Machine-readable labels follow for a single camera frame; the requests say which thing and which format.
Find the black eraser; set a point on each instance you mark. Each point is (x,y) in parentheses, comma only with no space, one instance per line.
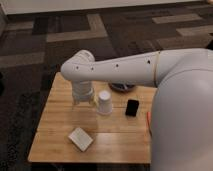
(132,107)

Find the blue bowl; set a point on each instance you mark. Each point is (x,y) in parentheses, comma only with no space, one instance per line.
(122,87)

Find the orange carrot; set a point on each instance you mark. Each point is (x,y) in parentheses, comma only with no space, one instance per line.
(149,122)

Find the wooden table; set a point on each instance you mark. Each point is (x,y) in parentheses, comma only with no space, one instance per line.
(117,138)

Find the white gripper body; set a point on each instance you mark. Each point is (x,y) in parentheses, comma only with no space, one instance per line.
(83,92)

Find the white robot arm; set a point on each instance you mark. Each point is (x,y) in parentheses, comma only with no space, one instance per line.
(182,107)

